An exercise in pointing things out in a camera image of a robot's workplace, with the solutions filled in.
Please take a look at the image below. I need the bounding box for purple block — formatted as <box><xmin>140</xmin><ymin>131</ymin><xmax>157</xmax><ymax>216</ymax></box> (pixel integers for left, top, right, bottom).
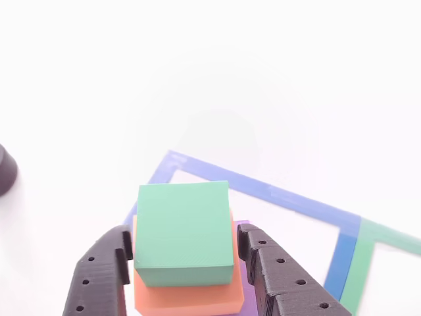
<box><xmin>236</xmin><ymin>219</ymin><xmax>259</xmax><ymax>316</ymax></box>

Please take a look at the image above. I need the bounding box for green tape square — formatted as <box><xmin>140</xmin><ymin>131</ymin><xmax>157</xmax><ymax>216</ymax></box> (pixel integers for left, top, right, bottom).
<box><xmin>338</xmin><ymin>217</ymin><xmax>421</xmax><ymax>315</ymax></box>

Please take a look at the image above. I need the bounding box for orange block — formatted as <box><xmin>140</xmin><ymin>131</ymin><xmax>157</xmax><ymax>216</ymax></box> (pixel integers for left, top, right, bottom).
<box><xmin>132</xmin><ymin>210</ymin><xmax>245</xmax><ymax>315</ymax></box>

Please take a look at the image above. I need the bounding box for green block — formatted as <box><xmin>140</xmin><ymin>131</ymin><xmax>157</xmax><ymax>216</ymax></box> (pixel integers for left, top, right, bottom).
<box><xmin>134</xmin><ymin>180</ymin><xmax>235</xmax><ymax>288</ymax></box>

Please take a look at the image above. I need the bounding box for blue tape square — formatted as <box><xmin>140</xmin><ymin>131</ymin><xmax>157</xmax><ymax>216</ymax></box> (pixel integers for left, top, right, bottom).
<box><xmin>123</xmin><ymin>149</ymin><xmax>362</xmax><ymax>302</ymax></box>

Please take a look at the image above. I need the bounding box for black camera tripod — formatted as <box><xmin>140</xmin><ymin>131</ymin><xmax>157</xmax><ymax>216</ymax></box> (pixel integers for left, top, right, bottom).
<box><xmin>0</xmin><ymin>144</ymin><xmax>19</xmax><ymax>198</ymax></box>

